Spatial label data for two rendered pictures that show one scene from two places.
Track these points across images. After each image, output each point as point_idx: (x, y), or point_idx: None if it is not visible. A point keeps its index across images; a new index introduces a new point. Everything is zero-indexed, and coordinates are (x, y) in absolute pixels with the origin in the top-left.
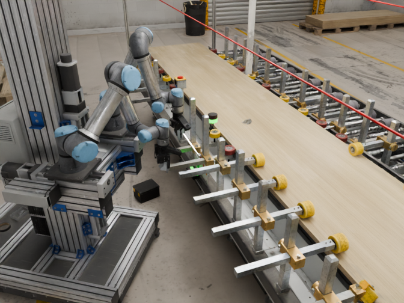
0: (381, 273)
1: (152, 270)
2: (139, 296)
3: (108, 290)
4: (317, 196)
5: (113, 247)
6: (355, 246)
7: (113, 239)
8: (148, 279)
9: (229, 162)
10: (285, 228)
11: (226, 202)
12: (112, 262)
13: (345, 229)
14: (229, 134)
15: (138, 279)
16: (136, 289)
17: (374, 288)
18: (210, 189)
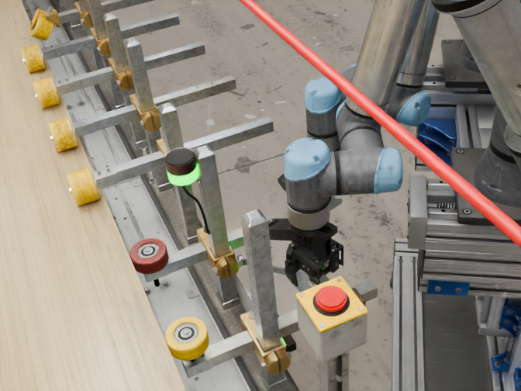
0: (2, 54)
1: (368, 385)
2: (373, 329)
3: (408, 250)
4: (4, 137)
5: (456, 341)
6: (8, 75)
7: (469, 362)
8: (369, 364)
9: (156, 157)
10: None
11: (179, 222)
12: (435, 307)
13: (1, 93)
14: (132, 323)
15: (389, 361)
16: (384, 340)
17: (24, 43)
18: None
